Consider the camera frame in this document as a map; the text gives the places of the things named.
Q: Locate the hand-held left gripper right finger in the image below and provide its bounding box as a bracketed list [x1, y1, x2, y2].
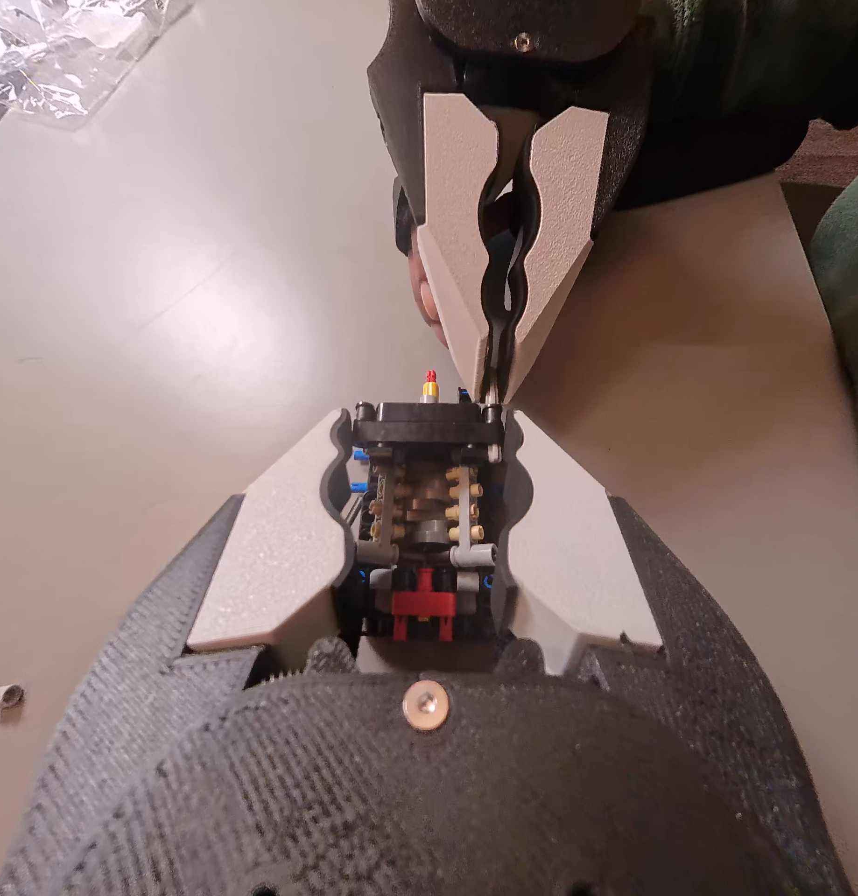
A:
[494, 409, 665, 677]

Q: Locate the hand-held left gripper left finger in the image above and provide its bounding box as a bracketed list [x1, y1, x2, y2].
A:
[187, 408, 353, 659]

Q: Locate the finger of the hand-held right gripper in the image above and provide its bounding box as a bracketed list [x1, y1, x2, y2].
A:
[498, 107, 611, 406]
[416, 93, 503, 403]

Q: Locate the lego car chassis model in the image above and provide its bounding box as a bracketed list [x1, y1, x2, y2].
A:
[341, 369, 507, 644]

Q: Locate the person's right hand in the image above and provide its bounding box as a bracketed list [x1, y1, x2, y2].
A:
[409, 231, 450, 349]

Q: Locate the clear plastic bag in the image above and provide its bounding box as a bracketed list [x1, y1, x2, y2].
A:
[0, 0, 192, 120]

